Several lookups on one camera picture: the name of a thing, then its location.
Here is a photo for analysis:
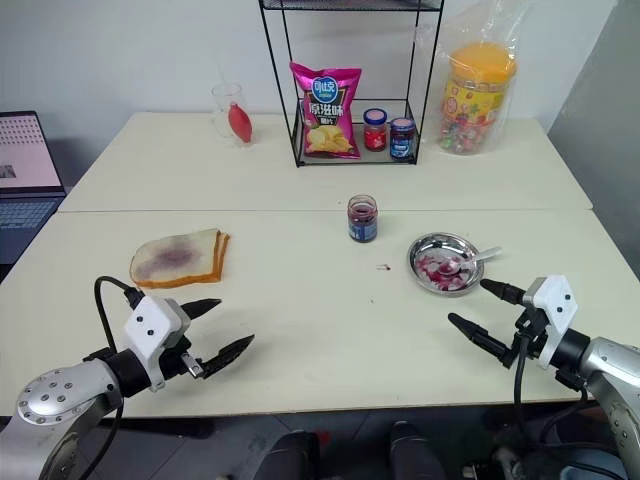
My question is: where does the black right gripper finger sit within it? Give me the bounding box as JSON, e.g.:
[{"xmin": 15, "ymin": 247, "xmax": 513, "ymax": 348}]
[
  {"xmin": 447, "ymin": 312, "xmax": 515, "ymax": 370},
  {"xmin": 480, "ymin": 278, "xmax": 527, "ymax": 308}
]

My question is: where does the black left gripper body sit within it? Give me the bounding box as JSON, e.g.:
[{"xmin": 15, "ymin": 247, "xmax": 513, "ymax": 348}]
[{"xmin": 158, "ymin": 299, "xmax": 207, "ymax": 382}]

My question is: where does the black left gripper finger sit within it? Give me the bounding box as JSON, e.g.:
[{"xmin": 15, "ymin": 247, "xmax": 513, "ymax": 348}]
[
  {"xmin": 200, "ymin": 334, "xmax": 256, "ymax": 379},
  {"xmin": 178, "ymin": 298, "xmax": 223, "ymax": 322}
]

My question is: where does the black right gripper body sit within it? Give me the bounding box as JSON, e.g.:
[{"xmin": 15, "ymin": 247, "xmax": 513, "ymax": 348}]
[{"xmin": 507, "ymin": 299, "xmax": 550, "ymax": 369}]

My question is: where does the metal spoon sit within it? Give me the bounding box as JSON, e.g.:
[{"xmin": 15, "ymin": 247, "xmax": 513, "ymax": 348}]
[{"xmin": 433, "ymin": 246, "xmax": 503, "ymax": 278}]

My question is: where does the jam stained white bread slice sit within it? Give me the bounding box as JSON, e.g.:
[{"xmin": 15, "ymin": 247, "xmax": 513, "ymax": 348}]
[
  {"xmin": 130, "ymin": 227, "xmax": 224, "ymax": 289},
  {"xmin": 137, "ymin": 230, "xmax": 232, "ymax": 290}
]

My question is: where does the open blue label jam jar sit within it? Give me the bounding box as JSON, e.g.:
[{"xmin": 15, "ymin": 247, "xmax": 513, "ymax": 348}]
[{"xmin": 346, "ymin": 194, "xmax": 379, "ymax": 245}]

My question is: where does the red lid jar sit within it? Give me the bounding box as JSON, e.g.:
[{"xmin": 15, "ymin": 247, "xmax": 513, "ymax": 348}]
[{"xmin": 362, "ymin": 107, "xmax": 391, "ymax": 153}]

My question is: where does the round metal plate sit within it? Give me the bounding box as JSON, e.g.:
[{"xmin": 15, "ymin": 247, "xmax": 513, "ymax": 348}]
[{"xmin": 406, "ymin": 231, "xmax": 486, "ymax": 299}]

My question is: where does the dark rounded shape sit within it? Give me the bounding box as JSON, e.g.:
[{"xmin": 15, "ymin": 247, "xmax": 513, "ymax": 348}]
[
  {"xmin": 268, "ymin": 430, "xmax": 322, "ymax": 480},
  {"xmin": 388, "ymin": 420, "xmax": 442, "ymax": 480}
]

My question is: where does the red rubber bulb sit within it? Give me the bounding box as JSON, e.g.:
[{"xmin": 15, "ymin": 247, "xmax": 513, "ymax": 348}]
[{"xmin": 226, "ymin": 100, "xmax": 254, "ymax": 146}]

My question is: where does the candy jar with orange lid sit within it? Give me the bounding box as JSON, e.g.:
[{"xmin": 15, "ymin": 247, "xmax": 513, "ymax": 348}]
[{"xmin": 438, "ymin": 41, "xmax": 517, "ymax": 157}]

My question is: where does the clear glass cup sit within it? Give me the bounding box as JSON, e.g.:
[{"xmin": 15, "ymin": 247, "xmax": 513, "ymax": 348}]
[{"xmin": 210, "ymin": 82, "xmax": 252, "ymax": 148}]

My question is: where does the laptop computer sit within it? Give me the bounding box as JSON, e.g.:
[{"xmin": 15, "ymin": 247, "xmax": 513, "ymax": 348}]
[{"xmin": 0, "ymin": 110, "xmax": 68, "ymax": 264}]

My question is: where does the pink potato chips bag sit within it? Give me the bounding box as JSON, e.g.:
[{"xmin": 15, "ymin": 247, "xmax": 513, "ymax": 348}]
[{"xmin": 289, "ymin": 60, "xmax": 364, "ymax": 161}]

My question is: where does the clear plastic bag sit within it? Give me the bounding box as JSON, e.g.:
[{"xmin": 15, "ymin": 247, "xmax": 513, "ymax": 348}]
[{"xmin": 414, "ymin": 0, "xmax": 524, "ymax": 158}]

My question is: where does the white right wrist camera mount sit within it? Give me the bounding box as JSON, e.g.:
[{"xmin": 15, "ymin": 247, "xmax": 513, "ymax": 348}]
[{"xmin": 521, "ymin": 275, "xmax": 577, "ymax": 369}]

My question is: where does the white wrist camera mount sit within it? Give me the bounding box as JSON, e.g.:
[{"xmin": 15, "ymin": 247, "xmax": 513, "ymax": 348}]
[
  {"xmin": 521, "ymin": 275, "xmax": 577, "ymax": 369},
  {"xmin": 122, "ymin": 295, "xmax": 192, "ymax": 392}
]

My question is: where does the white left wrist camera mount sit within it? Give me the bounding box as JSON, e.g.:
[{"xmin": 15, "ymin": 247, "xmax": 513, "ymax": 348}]
[{"xmin": 122, "ymin": 295, "xmax": 192, "ymax": 392}]

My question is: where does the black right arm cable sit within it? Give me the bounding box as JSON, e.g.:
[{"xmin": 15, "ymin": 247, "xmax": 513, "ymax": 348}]
[{"xmin": 512, "ymin": 334, "xmax": 596, "ymax": 480}]

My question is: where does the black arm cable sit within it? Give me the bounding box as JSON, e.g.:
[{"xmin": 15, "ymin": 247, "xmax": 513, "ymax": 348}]
[
  {"xmin": 69, "ymin": 275, "xmax": 147, "ymax": 480},
  {"xmin": 512, "ymin": 334, "xmax": 596, "ymax": 480}
]

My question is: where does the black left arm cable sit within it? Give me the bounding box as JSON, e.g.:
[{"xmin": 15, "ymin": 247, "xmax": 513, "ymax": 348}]
[{"xmin": 69, "ymin": 275, "xmax": 147, "ymax": 480}]

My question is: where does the black wire rack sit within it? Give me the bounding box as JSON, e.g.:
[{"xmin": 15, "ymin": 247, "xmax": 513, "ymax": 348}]
[{"xmin": 258, "ymin": 0, "xmax": 446, "ymax": 169}]

